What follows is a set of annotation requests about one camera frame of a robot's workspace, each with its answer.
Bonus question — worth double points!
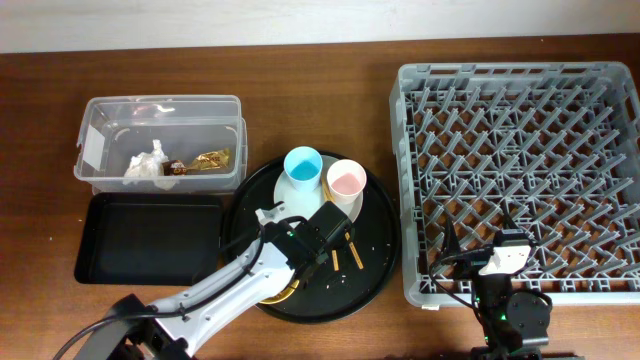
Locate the yellow bowl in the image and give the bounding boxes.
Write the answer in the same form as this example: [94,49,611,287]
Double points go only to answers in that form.
[261,280,299,305]

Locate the pink plastic cup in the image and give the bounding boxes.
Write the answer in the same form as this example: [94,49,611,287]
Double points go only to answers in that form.
[326,159,367,204]

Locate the light blue plastic cup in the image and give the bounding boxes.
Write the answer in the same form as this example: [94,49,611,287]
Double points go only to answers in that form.
[284,146,323,192]

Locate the gold candy wrapper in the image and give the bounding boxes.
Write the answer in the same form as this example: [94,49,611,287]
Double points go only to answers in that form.
[162,148,231,176]

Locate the white tissue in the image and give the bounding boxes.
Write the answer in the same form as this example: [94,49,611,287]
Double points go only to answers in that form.
[123,139,178,190]

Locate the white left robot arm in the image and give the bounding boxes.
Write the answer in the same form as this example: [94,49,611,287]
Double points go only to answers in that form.
[76,207,352,359]

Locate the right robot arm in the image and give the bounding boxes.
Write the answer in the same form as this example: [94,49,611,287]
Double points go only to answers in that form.
[431,216,553,360]

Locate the grey dishwasher rack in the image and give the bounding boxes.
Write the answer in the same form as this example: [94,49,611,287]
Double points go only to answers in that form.
[389,62,639,309]

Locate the clear plastic waste bin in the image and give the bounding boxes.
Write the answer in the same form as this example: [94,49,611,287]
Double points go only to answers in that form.
[74,95,248,194]

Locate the left wooden chopstick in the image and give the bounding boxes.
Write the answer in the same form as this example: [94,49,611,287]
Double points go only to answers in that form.
[331,249,340,272]

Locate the wooden chopstick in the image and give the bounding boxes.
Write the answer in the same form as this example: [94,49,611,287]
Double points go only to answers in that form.
[331,249,340,272]
[321,177,364,270]

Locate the grey round plate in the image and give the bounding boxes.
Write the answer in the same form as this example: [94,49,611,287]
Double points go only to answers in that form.
[273,155,364,221]

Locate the right wooden chopstick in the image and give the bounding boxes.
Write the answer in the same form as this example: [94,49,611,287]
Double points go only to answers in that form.
[321,177,364,270]

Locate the round black serving tray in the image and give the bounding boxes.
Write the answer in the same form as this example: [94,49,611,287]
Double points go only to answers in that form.
[220,157,401,324]

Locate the black rectangular tray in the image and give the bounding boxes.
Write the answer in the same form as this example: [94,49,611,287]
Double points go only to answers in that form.
[74,192,223,286]

